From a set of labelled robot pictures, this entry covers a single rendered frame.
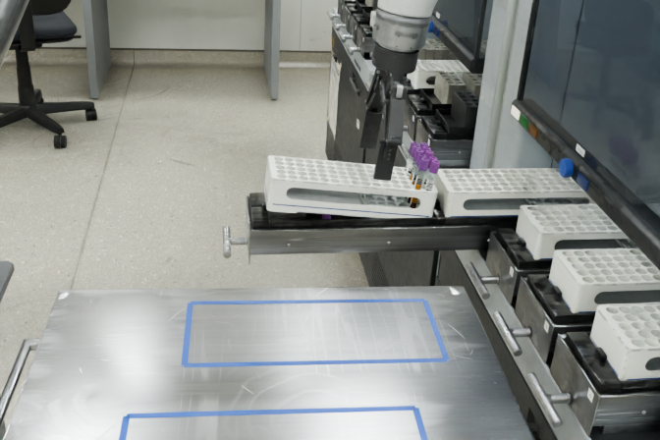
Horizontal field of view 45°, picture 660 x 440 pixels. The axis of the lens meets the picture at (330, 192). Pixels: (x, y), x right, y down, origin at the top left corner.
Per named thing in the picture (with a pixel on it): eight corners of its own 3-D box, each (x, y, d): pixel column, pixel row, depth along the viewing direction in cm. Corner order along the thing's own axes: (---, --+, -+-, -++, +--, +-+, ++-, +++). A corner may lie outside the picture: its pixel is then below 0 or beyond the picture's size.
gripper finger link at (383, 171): (397, 140, 133) (398, 142, 132) (389, 179, 136) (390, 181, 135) (380, 139, 132) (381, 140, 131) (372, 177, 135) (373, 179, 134)
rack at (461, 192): (577, 196, 156) (584, 167, 153) (600, 220, 147) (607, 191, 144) (431, 198, 152) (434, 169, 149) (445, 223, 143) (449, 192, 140)
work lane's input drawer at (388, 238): (584, 222, 161) (593, 182, 157) (616, 256, 149) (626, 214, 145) (222, 229, 151) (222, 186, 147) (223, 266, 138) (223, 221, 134)
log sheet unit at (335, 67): (327, 121, 340) (331, 39, 324) (336, 146, 316) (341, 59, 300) (321, 121, 340) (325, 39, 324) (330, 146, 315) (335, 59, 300)
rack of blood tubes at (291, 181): (418, 198, 151) (425, 169, 149) (431, 223, 142) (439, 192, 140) (263, 186, 146) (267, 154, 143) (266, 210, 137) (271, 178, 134)
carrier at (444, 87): (454, 108, 193) (457, 84, 190) (446, 108, 193) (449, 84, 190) (441, 92, 203) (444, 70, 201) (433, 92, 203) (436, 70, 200)
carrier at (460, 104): (472, 132, 179) (475, 107, 177) (464, 132, 179) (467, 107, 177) (458, 114, 190) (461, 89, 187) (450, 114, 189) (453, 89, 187)
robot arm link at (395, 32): (382, 14, 125) (375, 51, 127) (437, 22, 126) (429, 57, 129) (371, 1, 133) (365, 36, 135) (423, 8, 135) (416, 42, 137)
